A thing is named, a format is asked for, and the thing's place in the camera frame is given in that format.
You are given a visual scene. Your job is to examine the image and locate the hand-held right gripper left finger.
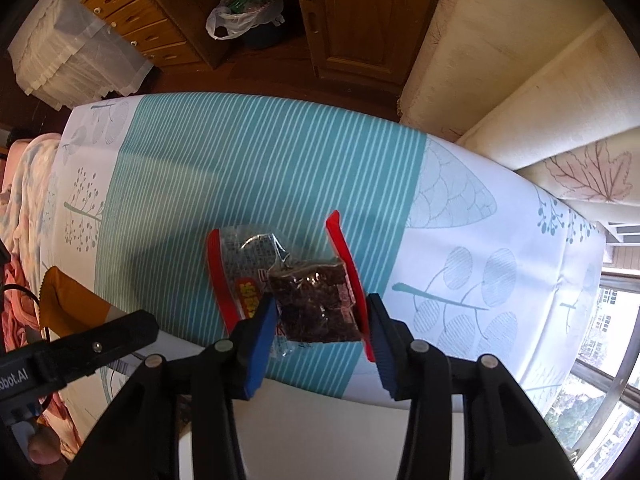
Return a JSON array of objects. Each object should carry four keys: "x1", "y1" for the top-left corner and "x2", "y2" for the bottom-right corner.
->
[{"x1": 65, "y1": 297, "x2": 278, "y2": 480}]

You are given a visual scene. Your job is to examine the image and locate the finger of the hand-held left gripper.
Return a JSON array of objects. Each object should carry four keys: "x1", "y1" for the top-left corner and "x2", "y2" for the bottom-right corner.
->
[{"x1": 30, "y1": 309, "x2": 161, "y2": 396}]

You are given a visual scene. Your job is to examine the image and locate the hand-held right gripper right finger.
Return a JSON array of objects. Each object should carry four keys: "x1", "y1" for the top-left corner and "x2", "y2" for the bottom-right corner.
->
[{"x1": 366, "y1": 292, "x2": 578, "y2": 480}]

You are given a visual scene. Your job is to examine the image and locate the orange snack packet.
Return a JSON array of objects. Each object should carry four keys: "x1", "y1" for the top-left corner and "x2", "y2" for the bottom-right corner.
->
[{"x1": 39, "y1": 266, "x2": 128, "y2": 341}]

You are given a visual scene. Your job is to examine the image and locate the clear packet of dark nuts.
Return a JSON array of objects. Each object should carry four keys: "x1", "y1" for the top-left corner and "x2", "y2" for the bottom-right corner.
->
[{"x1": 267, "y1": 257, "x2": 363, "y2": 345}]

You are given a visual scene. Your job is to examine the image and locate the red-edged clear snack bag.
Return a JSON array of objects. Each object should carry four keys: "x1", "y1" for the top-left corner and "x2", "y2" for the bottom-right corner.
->
[{"x1": 206, "y1": 210, "x2": 377, "y2": 363}]

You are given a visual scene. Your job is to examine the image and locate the person's left hand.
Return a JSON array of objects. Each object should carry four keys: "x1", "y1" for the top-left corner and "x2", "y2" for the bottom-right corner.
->
[{"x1": 27, "y1": 432, "x2": 63, "y2": 467}]

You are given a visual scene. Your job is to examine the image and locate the pink quilt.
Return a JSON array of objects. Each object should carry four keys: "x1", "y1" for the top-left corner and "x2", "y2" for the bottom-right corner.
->
[{"x1": 0, "y1": 260, "x2": 83, "y2": 461}]

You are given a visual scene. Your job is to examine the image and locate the pastel patterned blanket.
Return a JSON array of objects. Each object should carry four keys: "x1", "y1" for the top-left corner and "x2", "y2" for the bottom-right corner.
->
[{"x1": 0, "y1": 132, "x2": 63, "y2": 271}]

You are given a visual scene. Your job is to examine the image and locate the leaf printed tablecloth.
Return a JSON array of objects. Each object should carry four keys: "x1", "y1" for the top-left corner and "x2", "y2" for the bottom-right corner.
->
[{"x1": 50, "y1": 91, "x2": 608, "y2": 426}]

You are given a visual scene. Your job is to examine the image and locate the window with metal grille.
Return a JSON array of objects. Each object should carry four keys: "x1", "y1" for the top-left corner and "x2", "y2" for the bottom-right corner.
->
[{"x1": 540, "y1": 220, "x2": 640, "y2": 480}]

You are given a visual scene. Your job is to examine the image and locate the white lace cover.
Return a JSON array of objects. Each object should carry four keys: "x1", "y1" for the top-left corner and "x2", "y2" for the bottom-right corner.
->
[{"x1": 7, "y1": 0, "x2": 153, "y2": 111}]

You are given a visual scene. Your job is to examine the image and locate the cream leaf print curtain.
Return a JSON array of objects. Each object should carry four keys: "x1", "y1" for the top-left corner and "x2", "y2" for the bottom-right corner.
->
[{"x1": 397, "y1": 0, "x2": 640, "y2": 241}]

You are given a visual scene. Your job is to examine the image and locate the trash bin with plastic bag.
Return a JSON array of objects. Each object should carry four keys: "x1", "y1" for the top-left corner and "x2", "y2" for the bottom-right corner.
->
[{"x1": 206, "y1": 0, "x2": 288, "y2": 51}]

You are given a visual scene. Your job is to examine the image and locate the wooden desk with drawers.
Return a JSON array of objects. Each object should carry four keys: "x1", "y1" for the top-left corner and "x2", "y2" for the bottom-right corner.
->
[{"x1": 80, "y1": 0, "x2": 451, "y2": 93}]

